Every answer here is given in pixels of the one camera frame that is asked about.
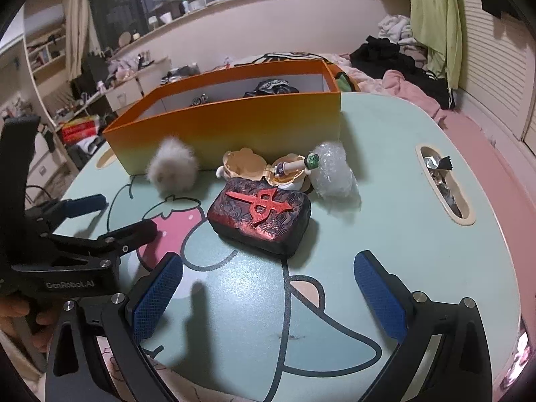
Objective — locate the red black mahjong block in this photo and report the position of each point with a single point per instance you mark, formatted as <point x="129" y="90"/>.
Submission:
<point x="261" y="216"/>

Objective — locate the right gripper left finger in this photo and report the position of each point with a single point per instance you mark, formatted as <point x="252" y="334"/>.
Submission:
<point x="76" y="369"/>

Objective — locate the clear bubble wrap wad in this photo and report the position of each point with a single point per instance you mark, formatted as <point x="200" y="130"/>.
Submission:
<point x="333" y="180"/>

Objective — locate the pink floral blanket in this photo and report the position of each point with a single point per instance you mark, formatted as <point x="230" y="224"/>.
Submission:
<point x="393" y="83"/>

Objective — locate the person left hand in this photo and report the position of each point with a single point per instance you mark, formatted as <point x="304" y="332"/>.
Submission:
<point x="14" y="310"/>

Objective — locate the white fur pompom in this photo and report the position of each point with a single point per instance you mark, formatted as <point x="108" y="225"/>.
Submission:
<point x="173" y="168"/>

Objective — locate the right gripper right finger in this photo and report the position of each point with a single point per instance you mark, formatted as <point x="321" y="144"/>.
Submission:
<point x="460" y="369"/>

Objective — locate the black lace cloth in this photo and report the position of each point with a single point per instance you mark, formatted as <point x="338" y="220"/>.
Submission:
<point x="271" y="87"/>

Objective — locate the orange cardboard box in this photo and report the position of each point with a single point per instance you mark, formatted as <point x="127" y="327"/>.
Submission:
<point x="271" y="126"/>

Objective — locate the small doll figure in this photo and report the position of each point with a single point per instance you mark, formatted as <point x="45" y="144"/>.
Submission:
<point x="288" y="173"/>

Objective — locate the white drawer desk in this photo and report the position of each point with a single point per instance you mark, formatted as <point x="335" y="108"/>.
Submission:
<point x="138" y="85"/>

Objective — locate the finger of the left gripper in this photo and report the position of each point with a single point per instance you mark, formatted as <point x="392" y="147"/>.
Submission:
<point x="129" y="238"/>
<point x="73" y="208"/>

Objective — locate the green hanging curtain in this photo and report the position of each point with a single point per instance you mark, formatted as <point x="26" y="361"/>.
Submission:
<point x="437" y="25"/>

